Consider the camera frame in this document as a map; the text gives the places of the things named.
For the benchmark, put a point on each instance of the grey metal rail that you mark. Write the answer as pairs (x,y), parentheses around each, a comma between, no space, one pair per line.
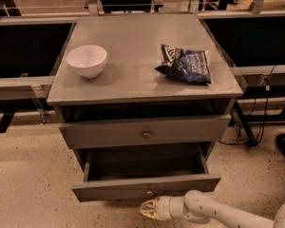
(24,87)
(258,70)

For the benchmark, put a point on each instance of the grey wooden drawer cabinet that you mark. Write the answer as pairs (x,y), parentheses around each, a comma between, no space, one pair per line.
(130,87)

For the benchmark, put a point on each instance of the blue chip bag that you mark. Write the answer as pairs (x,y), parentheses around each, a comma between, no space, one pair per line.
(185,65)

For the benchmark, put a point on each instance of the grey drawer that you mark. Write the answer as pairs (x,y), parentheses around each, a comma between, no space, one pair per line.
(141,172)
(131,132)

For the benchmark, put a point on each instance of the grey metal right rail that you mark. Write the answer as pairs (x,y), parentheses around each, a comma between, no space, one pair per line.
(258,70)

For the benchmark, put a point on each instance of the white ceramic bowl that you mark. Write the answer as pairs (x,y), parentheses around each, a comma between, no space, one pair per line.
(88,61)

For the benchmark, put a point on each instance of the grey top drawer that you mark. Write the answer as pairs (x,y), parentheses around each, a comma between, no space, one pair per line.
(131,132)

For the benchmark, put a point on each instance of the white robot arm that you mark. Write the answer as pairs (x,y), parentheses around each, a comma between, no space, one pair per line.
(197,207)

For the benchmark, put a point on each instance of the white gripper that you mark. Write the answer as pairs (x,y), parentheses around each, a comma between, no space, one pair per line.
(162,207)

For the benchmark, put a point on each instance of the grey metal left rail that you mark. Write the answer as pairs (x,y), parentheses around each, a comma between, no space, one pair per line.
(24,87)

